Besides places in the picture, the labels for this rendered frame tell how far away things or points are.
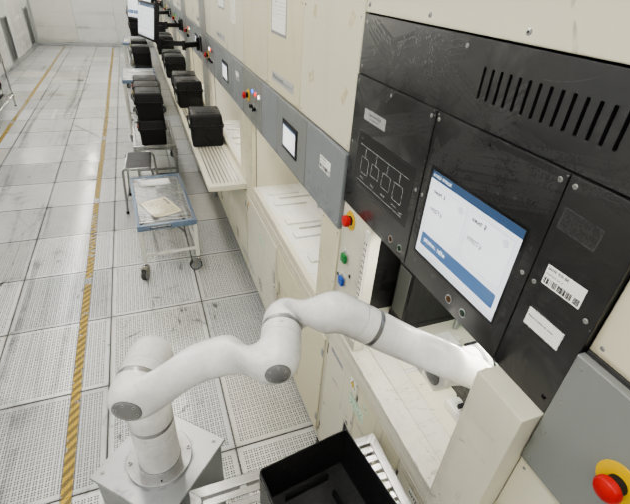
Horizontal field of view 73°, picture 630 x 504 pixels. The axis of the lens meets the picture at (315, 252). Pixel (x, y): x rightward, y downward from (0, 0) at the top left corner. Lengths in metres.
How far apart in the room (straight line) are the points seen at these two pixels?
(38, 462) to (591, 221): 2.45
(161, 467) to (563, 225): 1.21
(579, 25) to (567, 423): 0.61
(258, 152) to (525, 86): 2.10
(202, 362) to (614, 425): 0.81
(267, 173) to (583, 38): 2.27
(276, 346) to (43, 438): 1.88
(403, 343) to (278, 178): 1.99
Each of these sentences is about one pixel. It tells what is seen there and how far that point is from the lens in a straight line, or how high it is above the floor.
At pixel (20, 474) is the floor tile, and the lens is 2.60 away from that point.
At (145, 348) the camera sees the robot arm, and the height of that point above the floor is 1.18.
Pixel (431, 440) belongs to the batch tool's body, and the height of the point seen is 0.87.
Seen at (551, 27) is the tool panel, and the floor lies 1.98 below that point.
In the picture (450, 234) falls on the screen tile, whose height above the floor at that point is 1.57.
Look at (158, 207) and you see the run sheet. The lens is 3.48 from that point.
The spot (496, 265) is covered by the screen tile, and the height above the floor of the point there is 1.59.
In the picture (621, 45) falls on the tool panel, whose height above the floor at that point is 1.97.
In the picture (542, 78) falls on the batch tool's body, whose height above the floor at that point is 1.91.
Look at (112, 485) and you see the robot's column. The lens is 1.51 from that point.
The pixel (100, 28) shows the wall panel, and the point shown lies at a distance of 14.41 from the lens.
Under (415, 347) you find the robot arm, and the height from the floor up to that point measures 1.31.
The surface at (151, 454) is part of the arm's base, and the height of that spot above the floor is 0.87.
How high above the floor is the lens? 2.02
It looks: 33 degrees down
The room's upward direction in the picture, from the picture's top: 4 degrees clockwise
